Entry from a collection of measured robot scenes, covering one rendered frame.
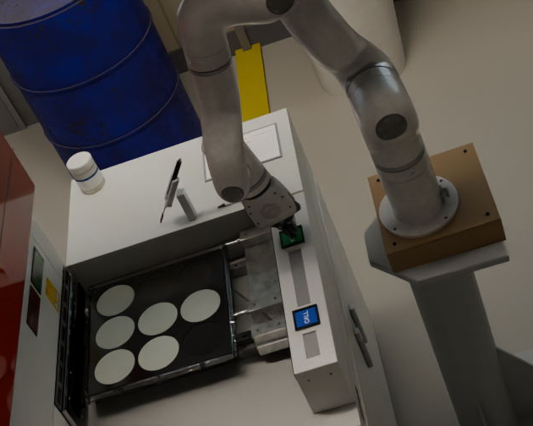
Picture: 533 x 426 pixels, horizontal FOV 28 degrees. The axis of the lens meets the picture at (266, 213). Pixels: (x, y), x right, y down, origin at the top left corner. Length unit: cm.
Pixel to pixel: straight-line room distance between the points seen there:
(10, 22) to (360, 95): 208
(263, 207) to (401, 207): 32
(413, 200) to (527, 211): 135
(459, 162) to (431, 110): 168
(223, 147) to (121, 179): 75
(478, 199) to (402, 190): 20
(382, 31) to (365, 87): 212
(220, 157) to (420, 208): 52
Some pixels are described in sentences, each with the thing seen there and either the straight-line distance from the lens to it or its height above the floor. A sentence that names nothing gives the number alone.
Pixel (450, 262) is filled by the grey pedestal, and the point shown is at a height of 82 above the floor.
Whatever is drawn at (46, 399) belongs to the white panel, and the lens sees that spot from 235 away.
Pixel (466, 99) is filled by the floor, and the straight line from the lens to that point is 426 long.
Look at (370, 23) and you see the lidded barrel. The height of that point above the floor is 32.
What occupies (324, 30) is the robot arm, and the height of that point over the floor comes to 148.
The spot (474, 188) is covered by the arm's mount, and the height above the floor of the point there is 90.
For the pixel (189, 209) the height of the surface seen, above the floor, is 100.
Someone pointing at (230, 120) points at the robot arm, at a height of 137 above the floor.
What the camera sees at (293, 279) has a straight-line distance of 237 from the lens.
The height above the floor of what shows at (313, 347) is 96.
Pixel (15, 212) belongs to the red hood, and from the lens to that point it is 236.
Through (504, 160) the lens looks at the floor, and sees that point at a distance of 394.
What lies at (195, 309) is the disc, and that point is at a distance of 249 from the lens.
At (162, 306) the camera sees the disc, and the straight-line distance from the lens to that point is 254.
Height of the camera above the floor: 258
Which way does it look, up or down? 39 degrees down
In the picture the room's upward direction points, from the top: 24 degrees counter-clockwise
